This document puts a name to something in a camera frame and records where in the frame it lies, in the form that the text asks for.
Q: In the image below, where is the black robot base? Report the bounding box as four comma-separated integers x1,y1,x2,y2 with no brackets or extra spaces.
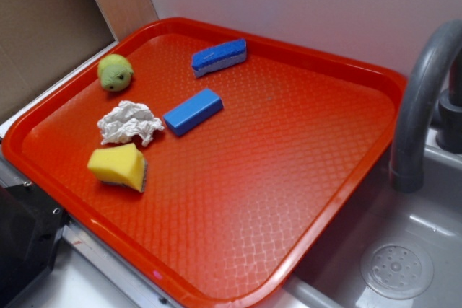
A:
1,184,67,307

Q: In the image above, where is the green plush animal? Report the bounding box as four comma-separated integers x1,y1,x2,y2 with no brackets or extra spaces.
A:
97,54,134,92

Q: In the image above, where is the red plastic tray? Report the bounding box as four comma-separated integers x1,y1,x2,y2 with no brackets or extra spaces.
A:
2,18,406,307

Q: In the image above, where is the blue rectangular block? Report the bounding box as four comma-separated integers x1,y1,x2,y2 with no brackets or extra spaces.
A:
163,88,224,136

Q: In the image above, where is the blue and white sponge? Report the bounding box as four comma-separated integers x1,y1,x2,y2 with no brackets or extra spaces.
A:
191,38,247,78

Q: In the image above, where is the crumpled white paper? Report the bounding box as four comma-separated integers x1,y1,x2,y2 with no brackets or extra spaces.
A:
97,100,165,147

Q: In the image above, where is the yellow sponge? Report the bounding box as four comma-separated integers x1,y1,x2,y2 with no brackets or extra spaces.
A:
87,143,147,193

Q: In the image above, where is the grey faucet spout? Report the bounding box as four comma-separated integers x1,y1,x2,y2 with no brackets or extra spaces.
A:
389,19,461,193

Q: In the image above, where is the grey toy sink basin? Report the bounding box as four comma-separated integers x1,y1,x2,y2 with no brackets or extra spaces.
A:
284,130,461,307

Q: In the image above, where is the brown cardboard panel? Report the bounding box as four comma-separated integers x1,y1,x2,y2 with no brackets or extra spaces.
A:
0,0,118,121

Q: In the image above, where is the dark faucet handle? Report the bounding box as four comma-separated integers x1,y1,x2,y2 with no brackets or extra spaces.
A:
436,53,461,154

